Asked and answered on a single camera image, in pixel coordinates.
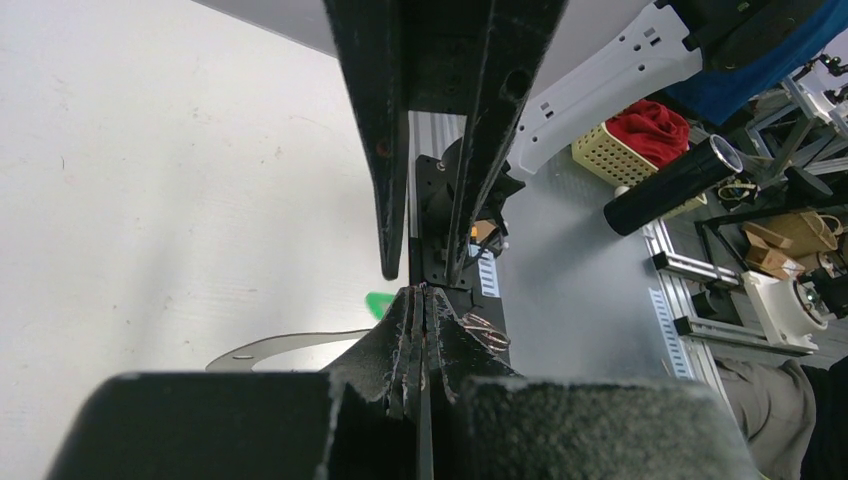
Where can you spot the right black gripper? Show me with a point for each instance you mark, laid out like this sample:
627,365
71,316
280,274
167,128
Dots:
443,69

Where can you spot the large metal keyring with clips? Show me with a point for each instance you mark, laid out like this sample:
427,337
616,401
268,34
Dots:
246,357

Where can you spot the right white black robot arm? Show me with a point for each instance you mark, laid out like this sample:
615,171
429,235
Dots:
667,42

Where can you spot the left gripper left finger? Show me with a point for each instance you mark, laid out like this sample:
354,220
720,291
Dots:
385,365

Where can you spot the yellow basket with red cloth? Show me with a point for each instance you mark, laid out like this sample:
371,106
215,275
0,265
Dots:
633,144

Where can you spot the key with green tag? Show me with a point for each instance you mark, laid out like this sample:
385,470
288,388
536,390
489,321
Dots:
378,303

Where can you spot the right white cable duct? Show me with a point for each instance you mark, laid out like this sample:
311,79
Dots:
487,273

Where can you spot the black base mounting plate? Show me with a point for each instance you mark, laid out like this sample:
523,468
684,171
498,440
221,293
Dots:
431,208

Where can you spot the black cylinder roll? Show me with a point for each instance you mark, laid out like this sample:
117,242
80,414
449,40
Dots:
710,162

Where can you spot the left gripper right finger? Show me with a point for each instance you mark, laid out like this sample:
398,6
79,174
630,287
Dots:
462,370

